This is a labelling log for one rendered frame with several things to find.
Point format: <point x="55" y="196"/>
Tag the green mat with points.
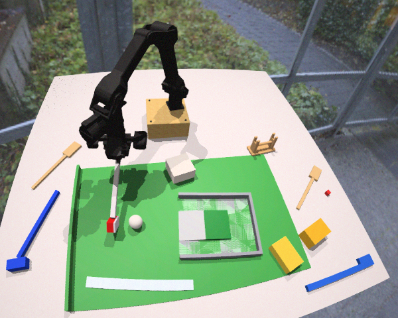
<point x="152" y="251"/>

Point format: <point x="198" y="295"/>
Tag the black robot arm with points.
<point x="112" y="88"/>

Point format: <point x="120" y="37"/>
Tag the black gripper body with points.
<point x="139" y="139"/>

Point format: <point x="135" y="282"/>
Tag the white flat strip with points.
<point x="132" y="284"/>

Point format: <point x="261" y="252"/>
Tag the white golf ball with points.
<point x="135" y="221"/>

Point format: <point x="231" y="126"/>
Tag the white cube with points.
<point x="180" y="168"/>

